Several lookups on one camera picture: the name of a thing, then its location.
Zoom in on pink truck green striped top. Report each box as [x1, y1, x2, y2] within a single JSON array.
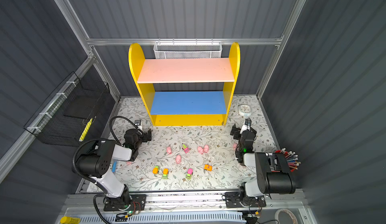
[[182, 144, 190, 153]]

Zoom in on orange yellow toy car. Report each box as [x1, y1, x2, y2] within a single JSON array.
[[204, 164, 213, 171]]

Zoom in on green truck pink mixer drum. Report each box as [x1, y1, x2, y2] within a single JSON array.
[[186, 168, 193, 180]]

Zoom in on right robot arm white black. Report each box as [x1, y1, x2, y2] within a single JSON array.
[[224, 124, 296, 209]]

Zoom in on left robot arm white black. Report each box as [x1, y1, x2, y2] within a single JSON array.
[[72, 129, 152, 211]]

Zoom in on yellow shelf pink blue boards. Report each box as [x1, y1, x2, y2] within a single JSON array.
[[128, 42, 241, 126]]

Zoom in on orange toy car green base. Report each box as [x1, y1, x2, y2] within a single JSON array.
[[152, 166, 160, 175]]

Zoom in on floral patterned table mat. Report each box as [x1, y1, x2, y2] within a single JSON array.
[[113, 95, 276, 191]]

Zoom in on pink pig toy lower centre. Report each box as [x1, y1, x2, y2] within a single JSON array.
[[176, 155, 182, 164]]

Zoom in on pink pig toy pair left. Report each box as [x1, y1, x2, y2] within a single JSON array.
[[198, 146, 204, 154]]

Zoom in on green toy car orange top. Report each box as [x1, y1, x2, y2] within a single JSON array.
[[162, 168, 169, 179]]

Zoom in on yellow green marker pen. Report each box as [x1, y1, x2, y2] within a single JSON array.
[[78, 118, 93, 142]]

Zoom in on bundle of coloured pencils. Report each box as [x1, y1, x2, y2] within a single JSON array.
[[275, 148, 301, 172]]

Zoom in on white tape roll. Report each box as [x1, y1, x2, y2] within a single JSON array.
[[274, 208, 299, 224]]

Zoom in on yellow bottle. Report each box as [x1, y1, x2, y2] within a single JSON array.
[[60, 216, 81, 224]]

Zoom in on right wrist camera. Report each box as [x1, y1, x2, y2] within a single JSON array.
[[242, 118, 252, 131]]

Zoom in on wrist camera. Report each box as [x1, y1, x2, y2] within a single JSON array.
[[242, 118, 252, 131], [134, 120, 142, 126]]

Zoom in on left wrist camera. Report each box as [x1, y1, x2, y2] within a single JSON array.
[[134, 120, 142, 126]]

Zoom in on black corrugated cable conduit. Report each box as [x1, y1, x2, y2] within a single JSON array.
[[71, 116, 144, 224]]

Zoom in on black wire basket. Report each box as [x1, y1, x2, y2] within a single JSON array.
[[24, 73, 115, 147]]

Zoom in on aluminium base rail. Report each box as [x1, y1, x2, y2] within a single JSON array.
[[60, 188, 311, 216]]

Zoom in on white slotted cable duct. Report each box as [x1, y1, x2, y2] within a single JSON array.
[[79, 211, 247, 224]]

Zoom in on white wire mesh basket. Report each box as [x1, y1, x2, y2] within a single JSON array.
[[153, 43, 223, 59]]

